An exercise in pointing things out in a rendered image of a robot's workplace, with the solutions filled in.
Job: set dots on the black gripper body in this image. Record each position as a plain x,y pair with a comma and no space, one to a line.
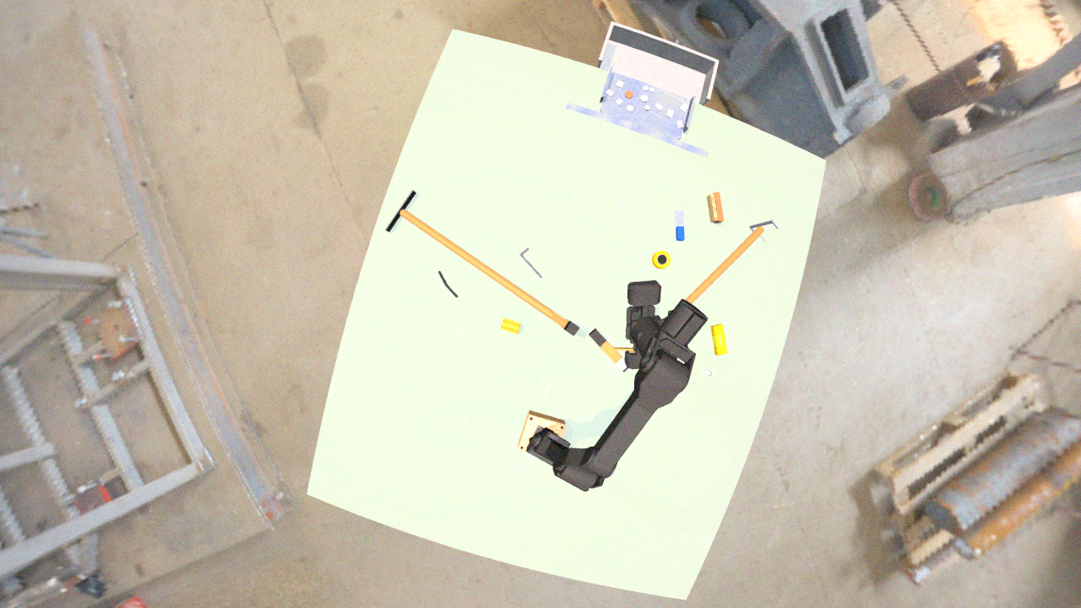
643,294

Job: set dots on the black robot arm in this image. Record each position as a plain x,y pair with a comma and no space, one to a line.
659,379

